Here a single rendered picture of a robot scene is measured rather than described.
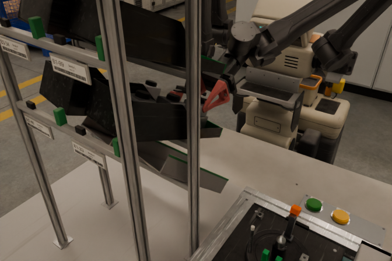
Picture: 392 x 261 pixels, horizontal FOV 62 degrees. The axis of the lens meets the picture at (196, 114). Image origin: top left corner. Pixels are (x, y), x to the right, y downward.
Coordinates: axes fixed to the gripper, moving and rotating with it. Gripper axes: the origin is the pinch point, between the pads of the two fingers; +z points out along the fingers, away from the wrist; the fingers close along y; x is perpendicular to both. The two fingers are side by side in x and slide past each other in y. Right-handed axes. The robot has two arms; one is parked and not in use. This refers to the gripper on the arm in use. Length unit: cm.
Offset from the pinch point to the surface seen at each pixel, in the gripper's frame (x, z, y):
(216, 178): 17.7, 8.2, 7.2
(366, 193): 53, -22, 38
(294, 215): 16.2, 7.1, 28.0
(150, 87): -1.5, 1.7, -12.9
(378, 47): 192, -231, -5
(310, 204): 30.8, -1.9, 27.9
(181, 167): 2.6, 14.1, 5.3
